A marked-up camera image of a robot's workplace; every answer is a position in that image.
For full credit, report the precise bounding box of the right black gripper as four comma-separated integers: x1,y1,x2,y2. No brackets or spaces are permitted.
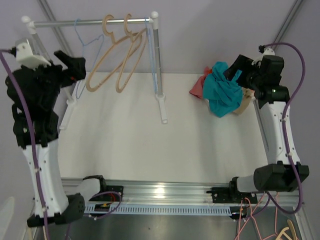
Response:
222,55,263,92

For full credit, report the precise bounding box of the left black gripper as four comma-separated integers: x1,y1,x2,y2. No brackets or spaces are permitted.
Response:
24,50,86,109

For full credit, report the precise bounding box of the beige t shirt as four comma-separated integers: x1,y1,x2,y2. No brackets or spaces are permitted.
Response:
233,87,253,115

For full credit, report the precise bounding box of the teal t shirt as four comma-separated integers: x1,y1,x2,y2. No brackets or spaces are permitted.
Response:
202,61,243,118

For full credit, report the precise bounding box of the pink t shirt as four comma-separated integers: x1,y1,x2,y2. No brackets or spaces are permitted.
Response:
189,66,212,99

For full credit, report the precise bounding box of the beige wooden hanger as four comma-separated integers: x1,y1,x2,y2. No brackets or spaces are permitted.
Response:
115,13,148,94
85,14,143,93

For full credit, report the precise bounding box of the light blue wire hanger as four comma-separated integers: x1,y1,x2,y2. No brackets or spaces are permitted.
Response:
144,17,158,95

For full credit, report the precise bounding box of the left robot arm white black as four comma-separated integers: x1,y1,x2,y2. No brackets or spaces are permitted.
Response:
5,50,108,228

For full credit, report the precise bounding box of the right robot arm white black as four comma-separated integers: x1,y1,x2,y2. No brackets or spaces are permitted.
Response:
223,54,310,203

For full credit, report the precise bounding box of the beige hanger bottom right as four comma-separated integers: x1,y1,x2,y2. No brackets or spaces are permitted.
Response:
264,219,299,240

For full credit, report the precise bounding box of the metal clothes rack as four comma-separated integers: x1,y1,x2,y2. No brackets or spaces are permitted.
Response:
21,11,168,124

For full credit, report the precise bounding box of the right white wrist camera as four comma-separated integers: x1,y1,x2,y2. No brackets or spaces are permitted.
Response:
251,45,275,66

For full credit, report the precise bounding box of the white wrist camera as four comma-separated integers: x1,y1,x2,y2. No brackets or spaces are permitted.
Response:
15,37,51,69
251,45,275,66

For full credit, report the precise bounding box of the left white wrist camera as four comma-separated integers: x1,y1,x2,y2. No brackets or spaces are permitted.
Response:
15,37,51,69

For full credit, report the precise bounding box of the aluminium mounting rail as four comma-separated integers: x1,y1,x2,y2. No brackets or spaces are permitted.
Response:
62,178,299,207

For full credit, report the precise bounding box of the pink wire hanger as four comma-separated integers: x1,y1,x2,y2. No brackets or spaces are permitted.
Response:
234,193,278,240

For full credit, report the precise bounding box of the white slotted cable duct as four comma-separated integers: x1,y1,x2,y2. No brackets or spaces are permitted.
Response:
84,203,232,216

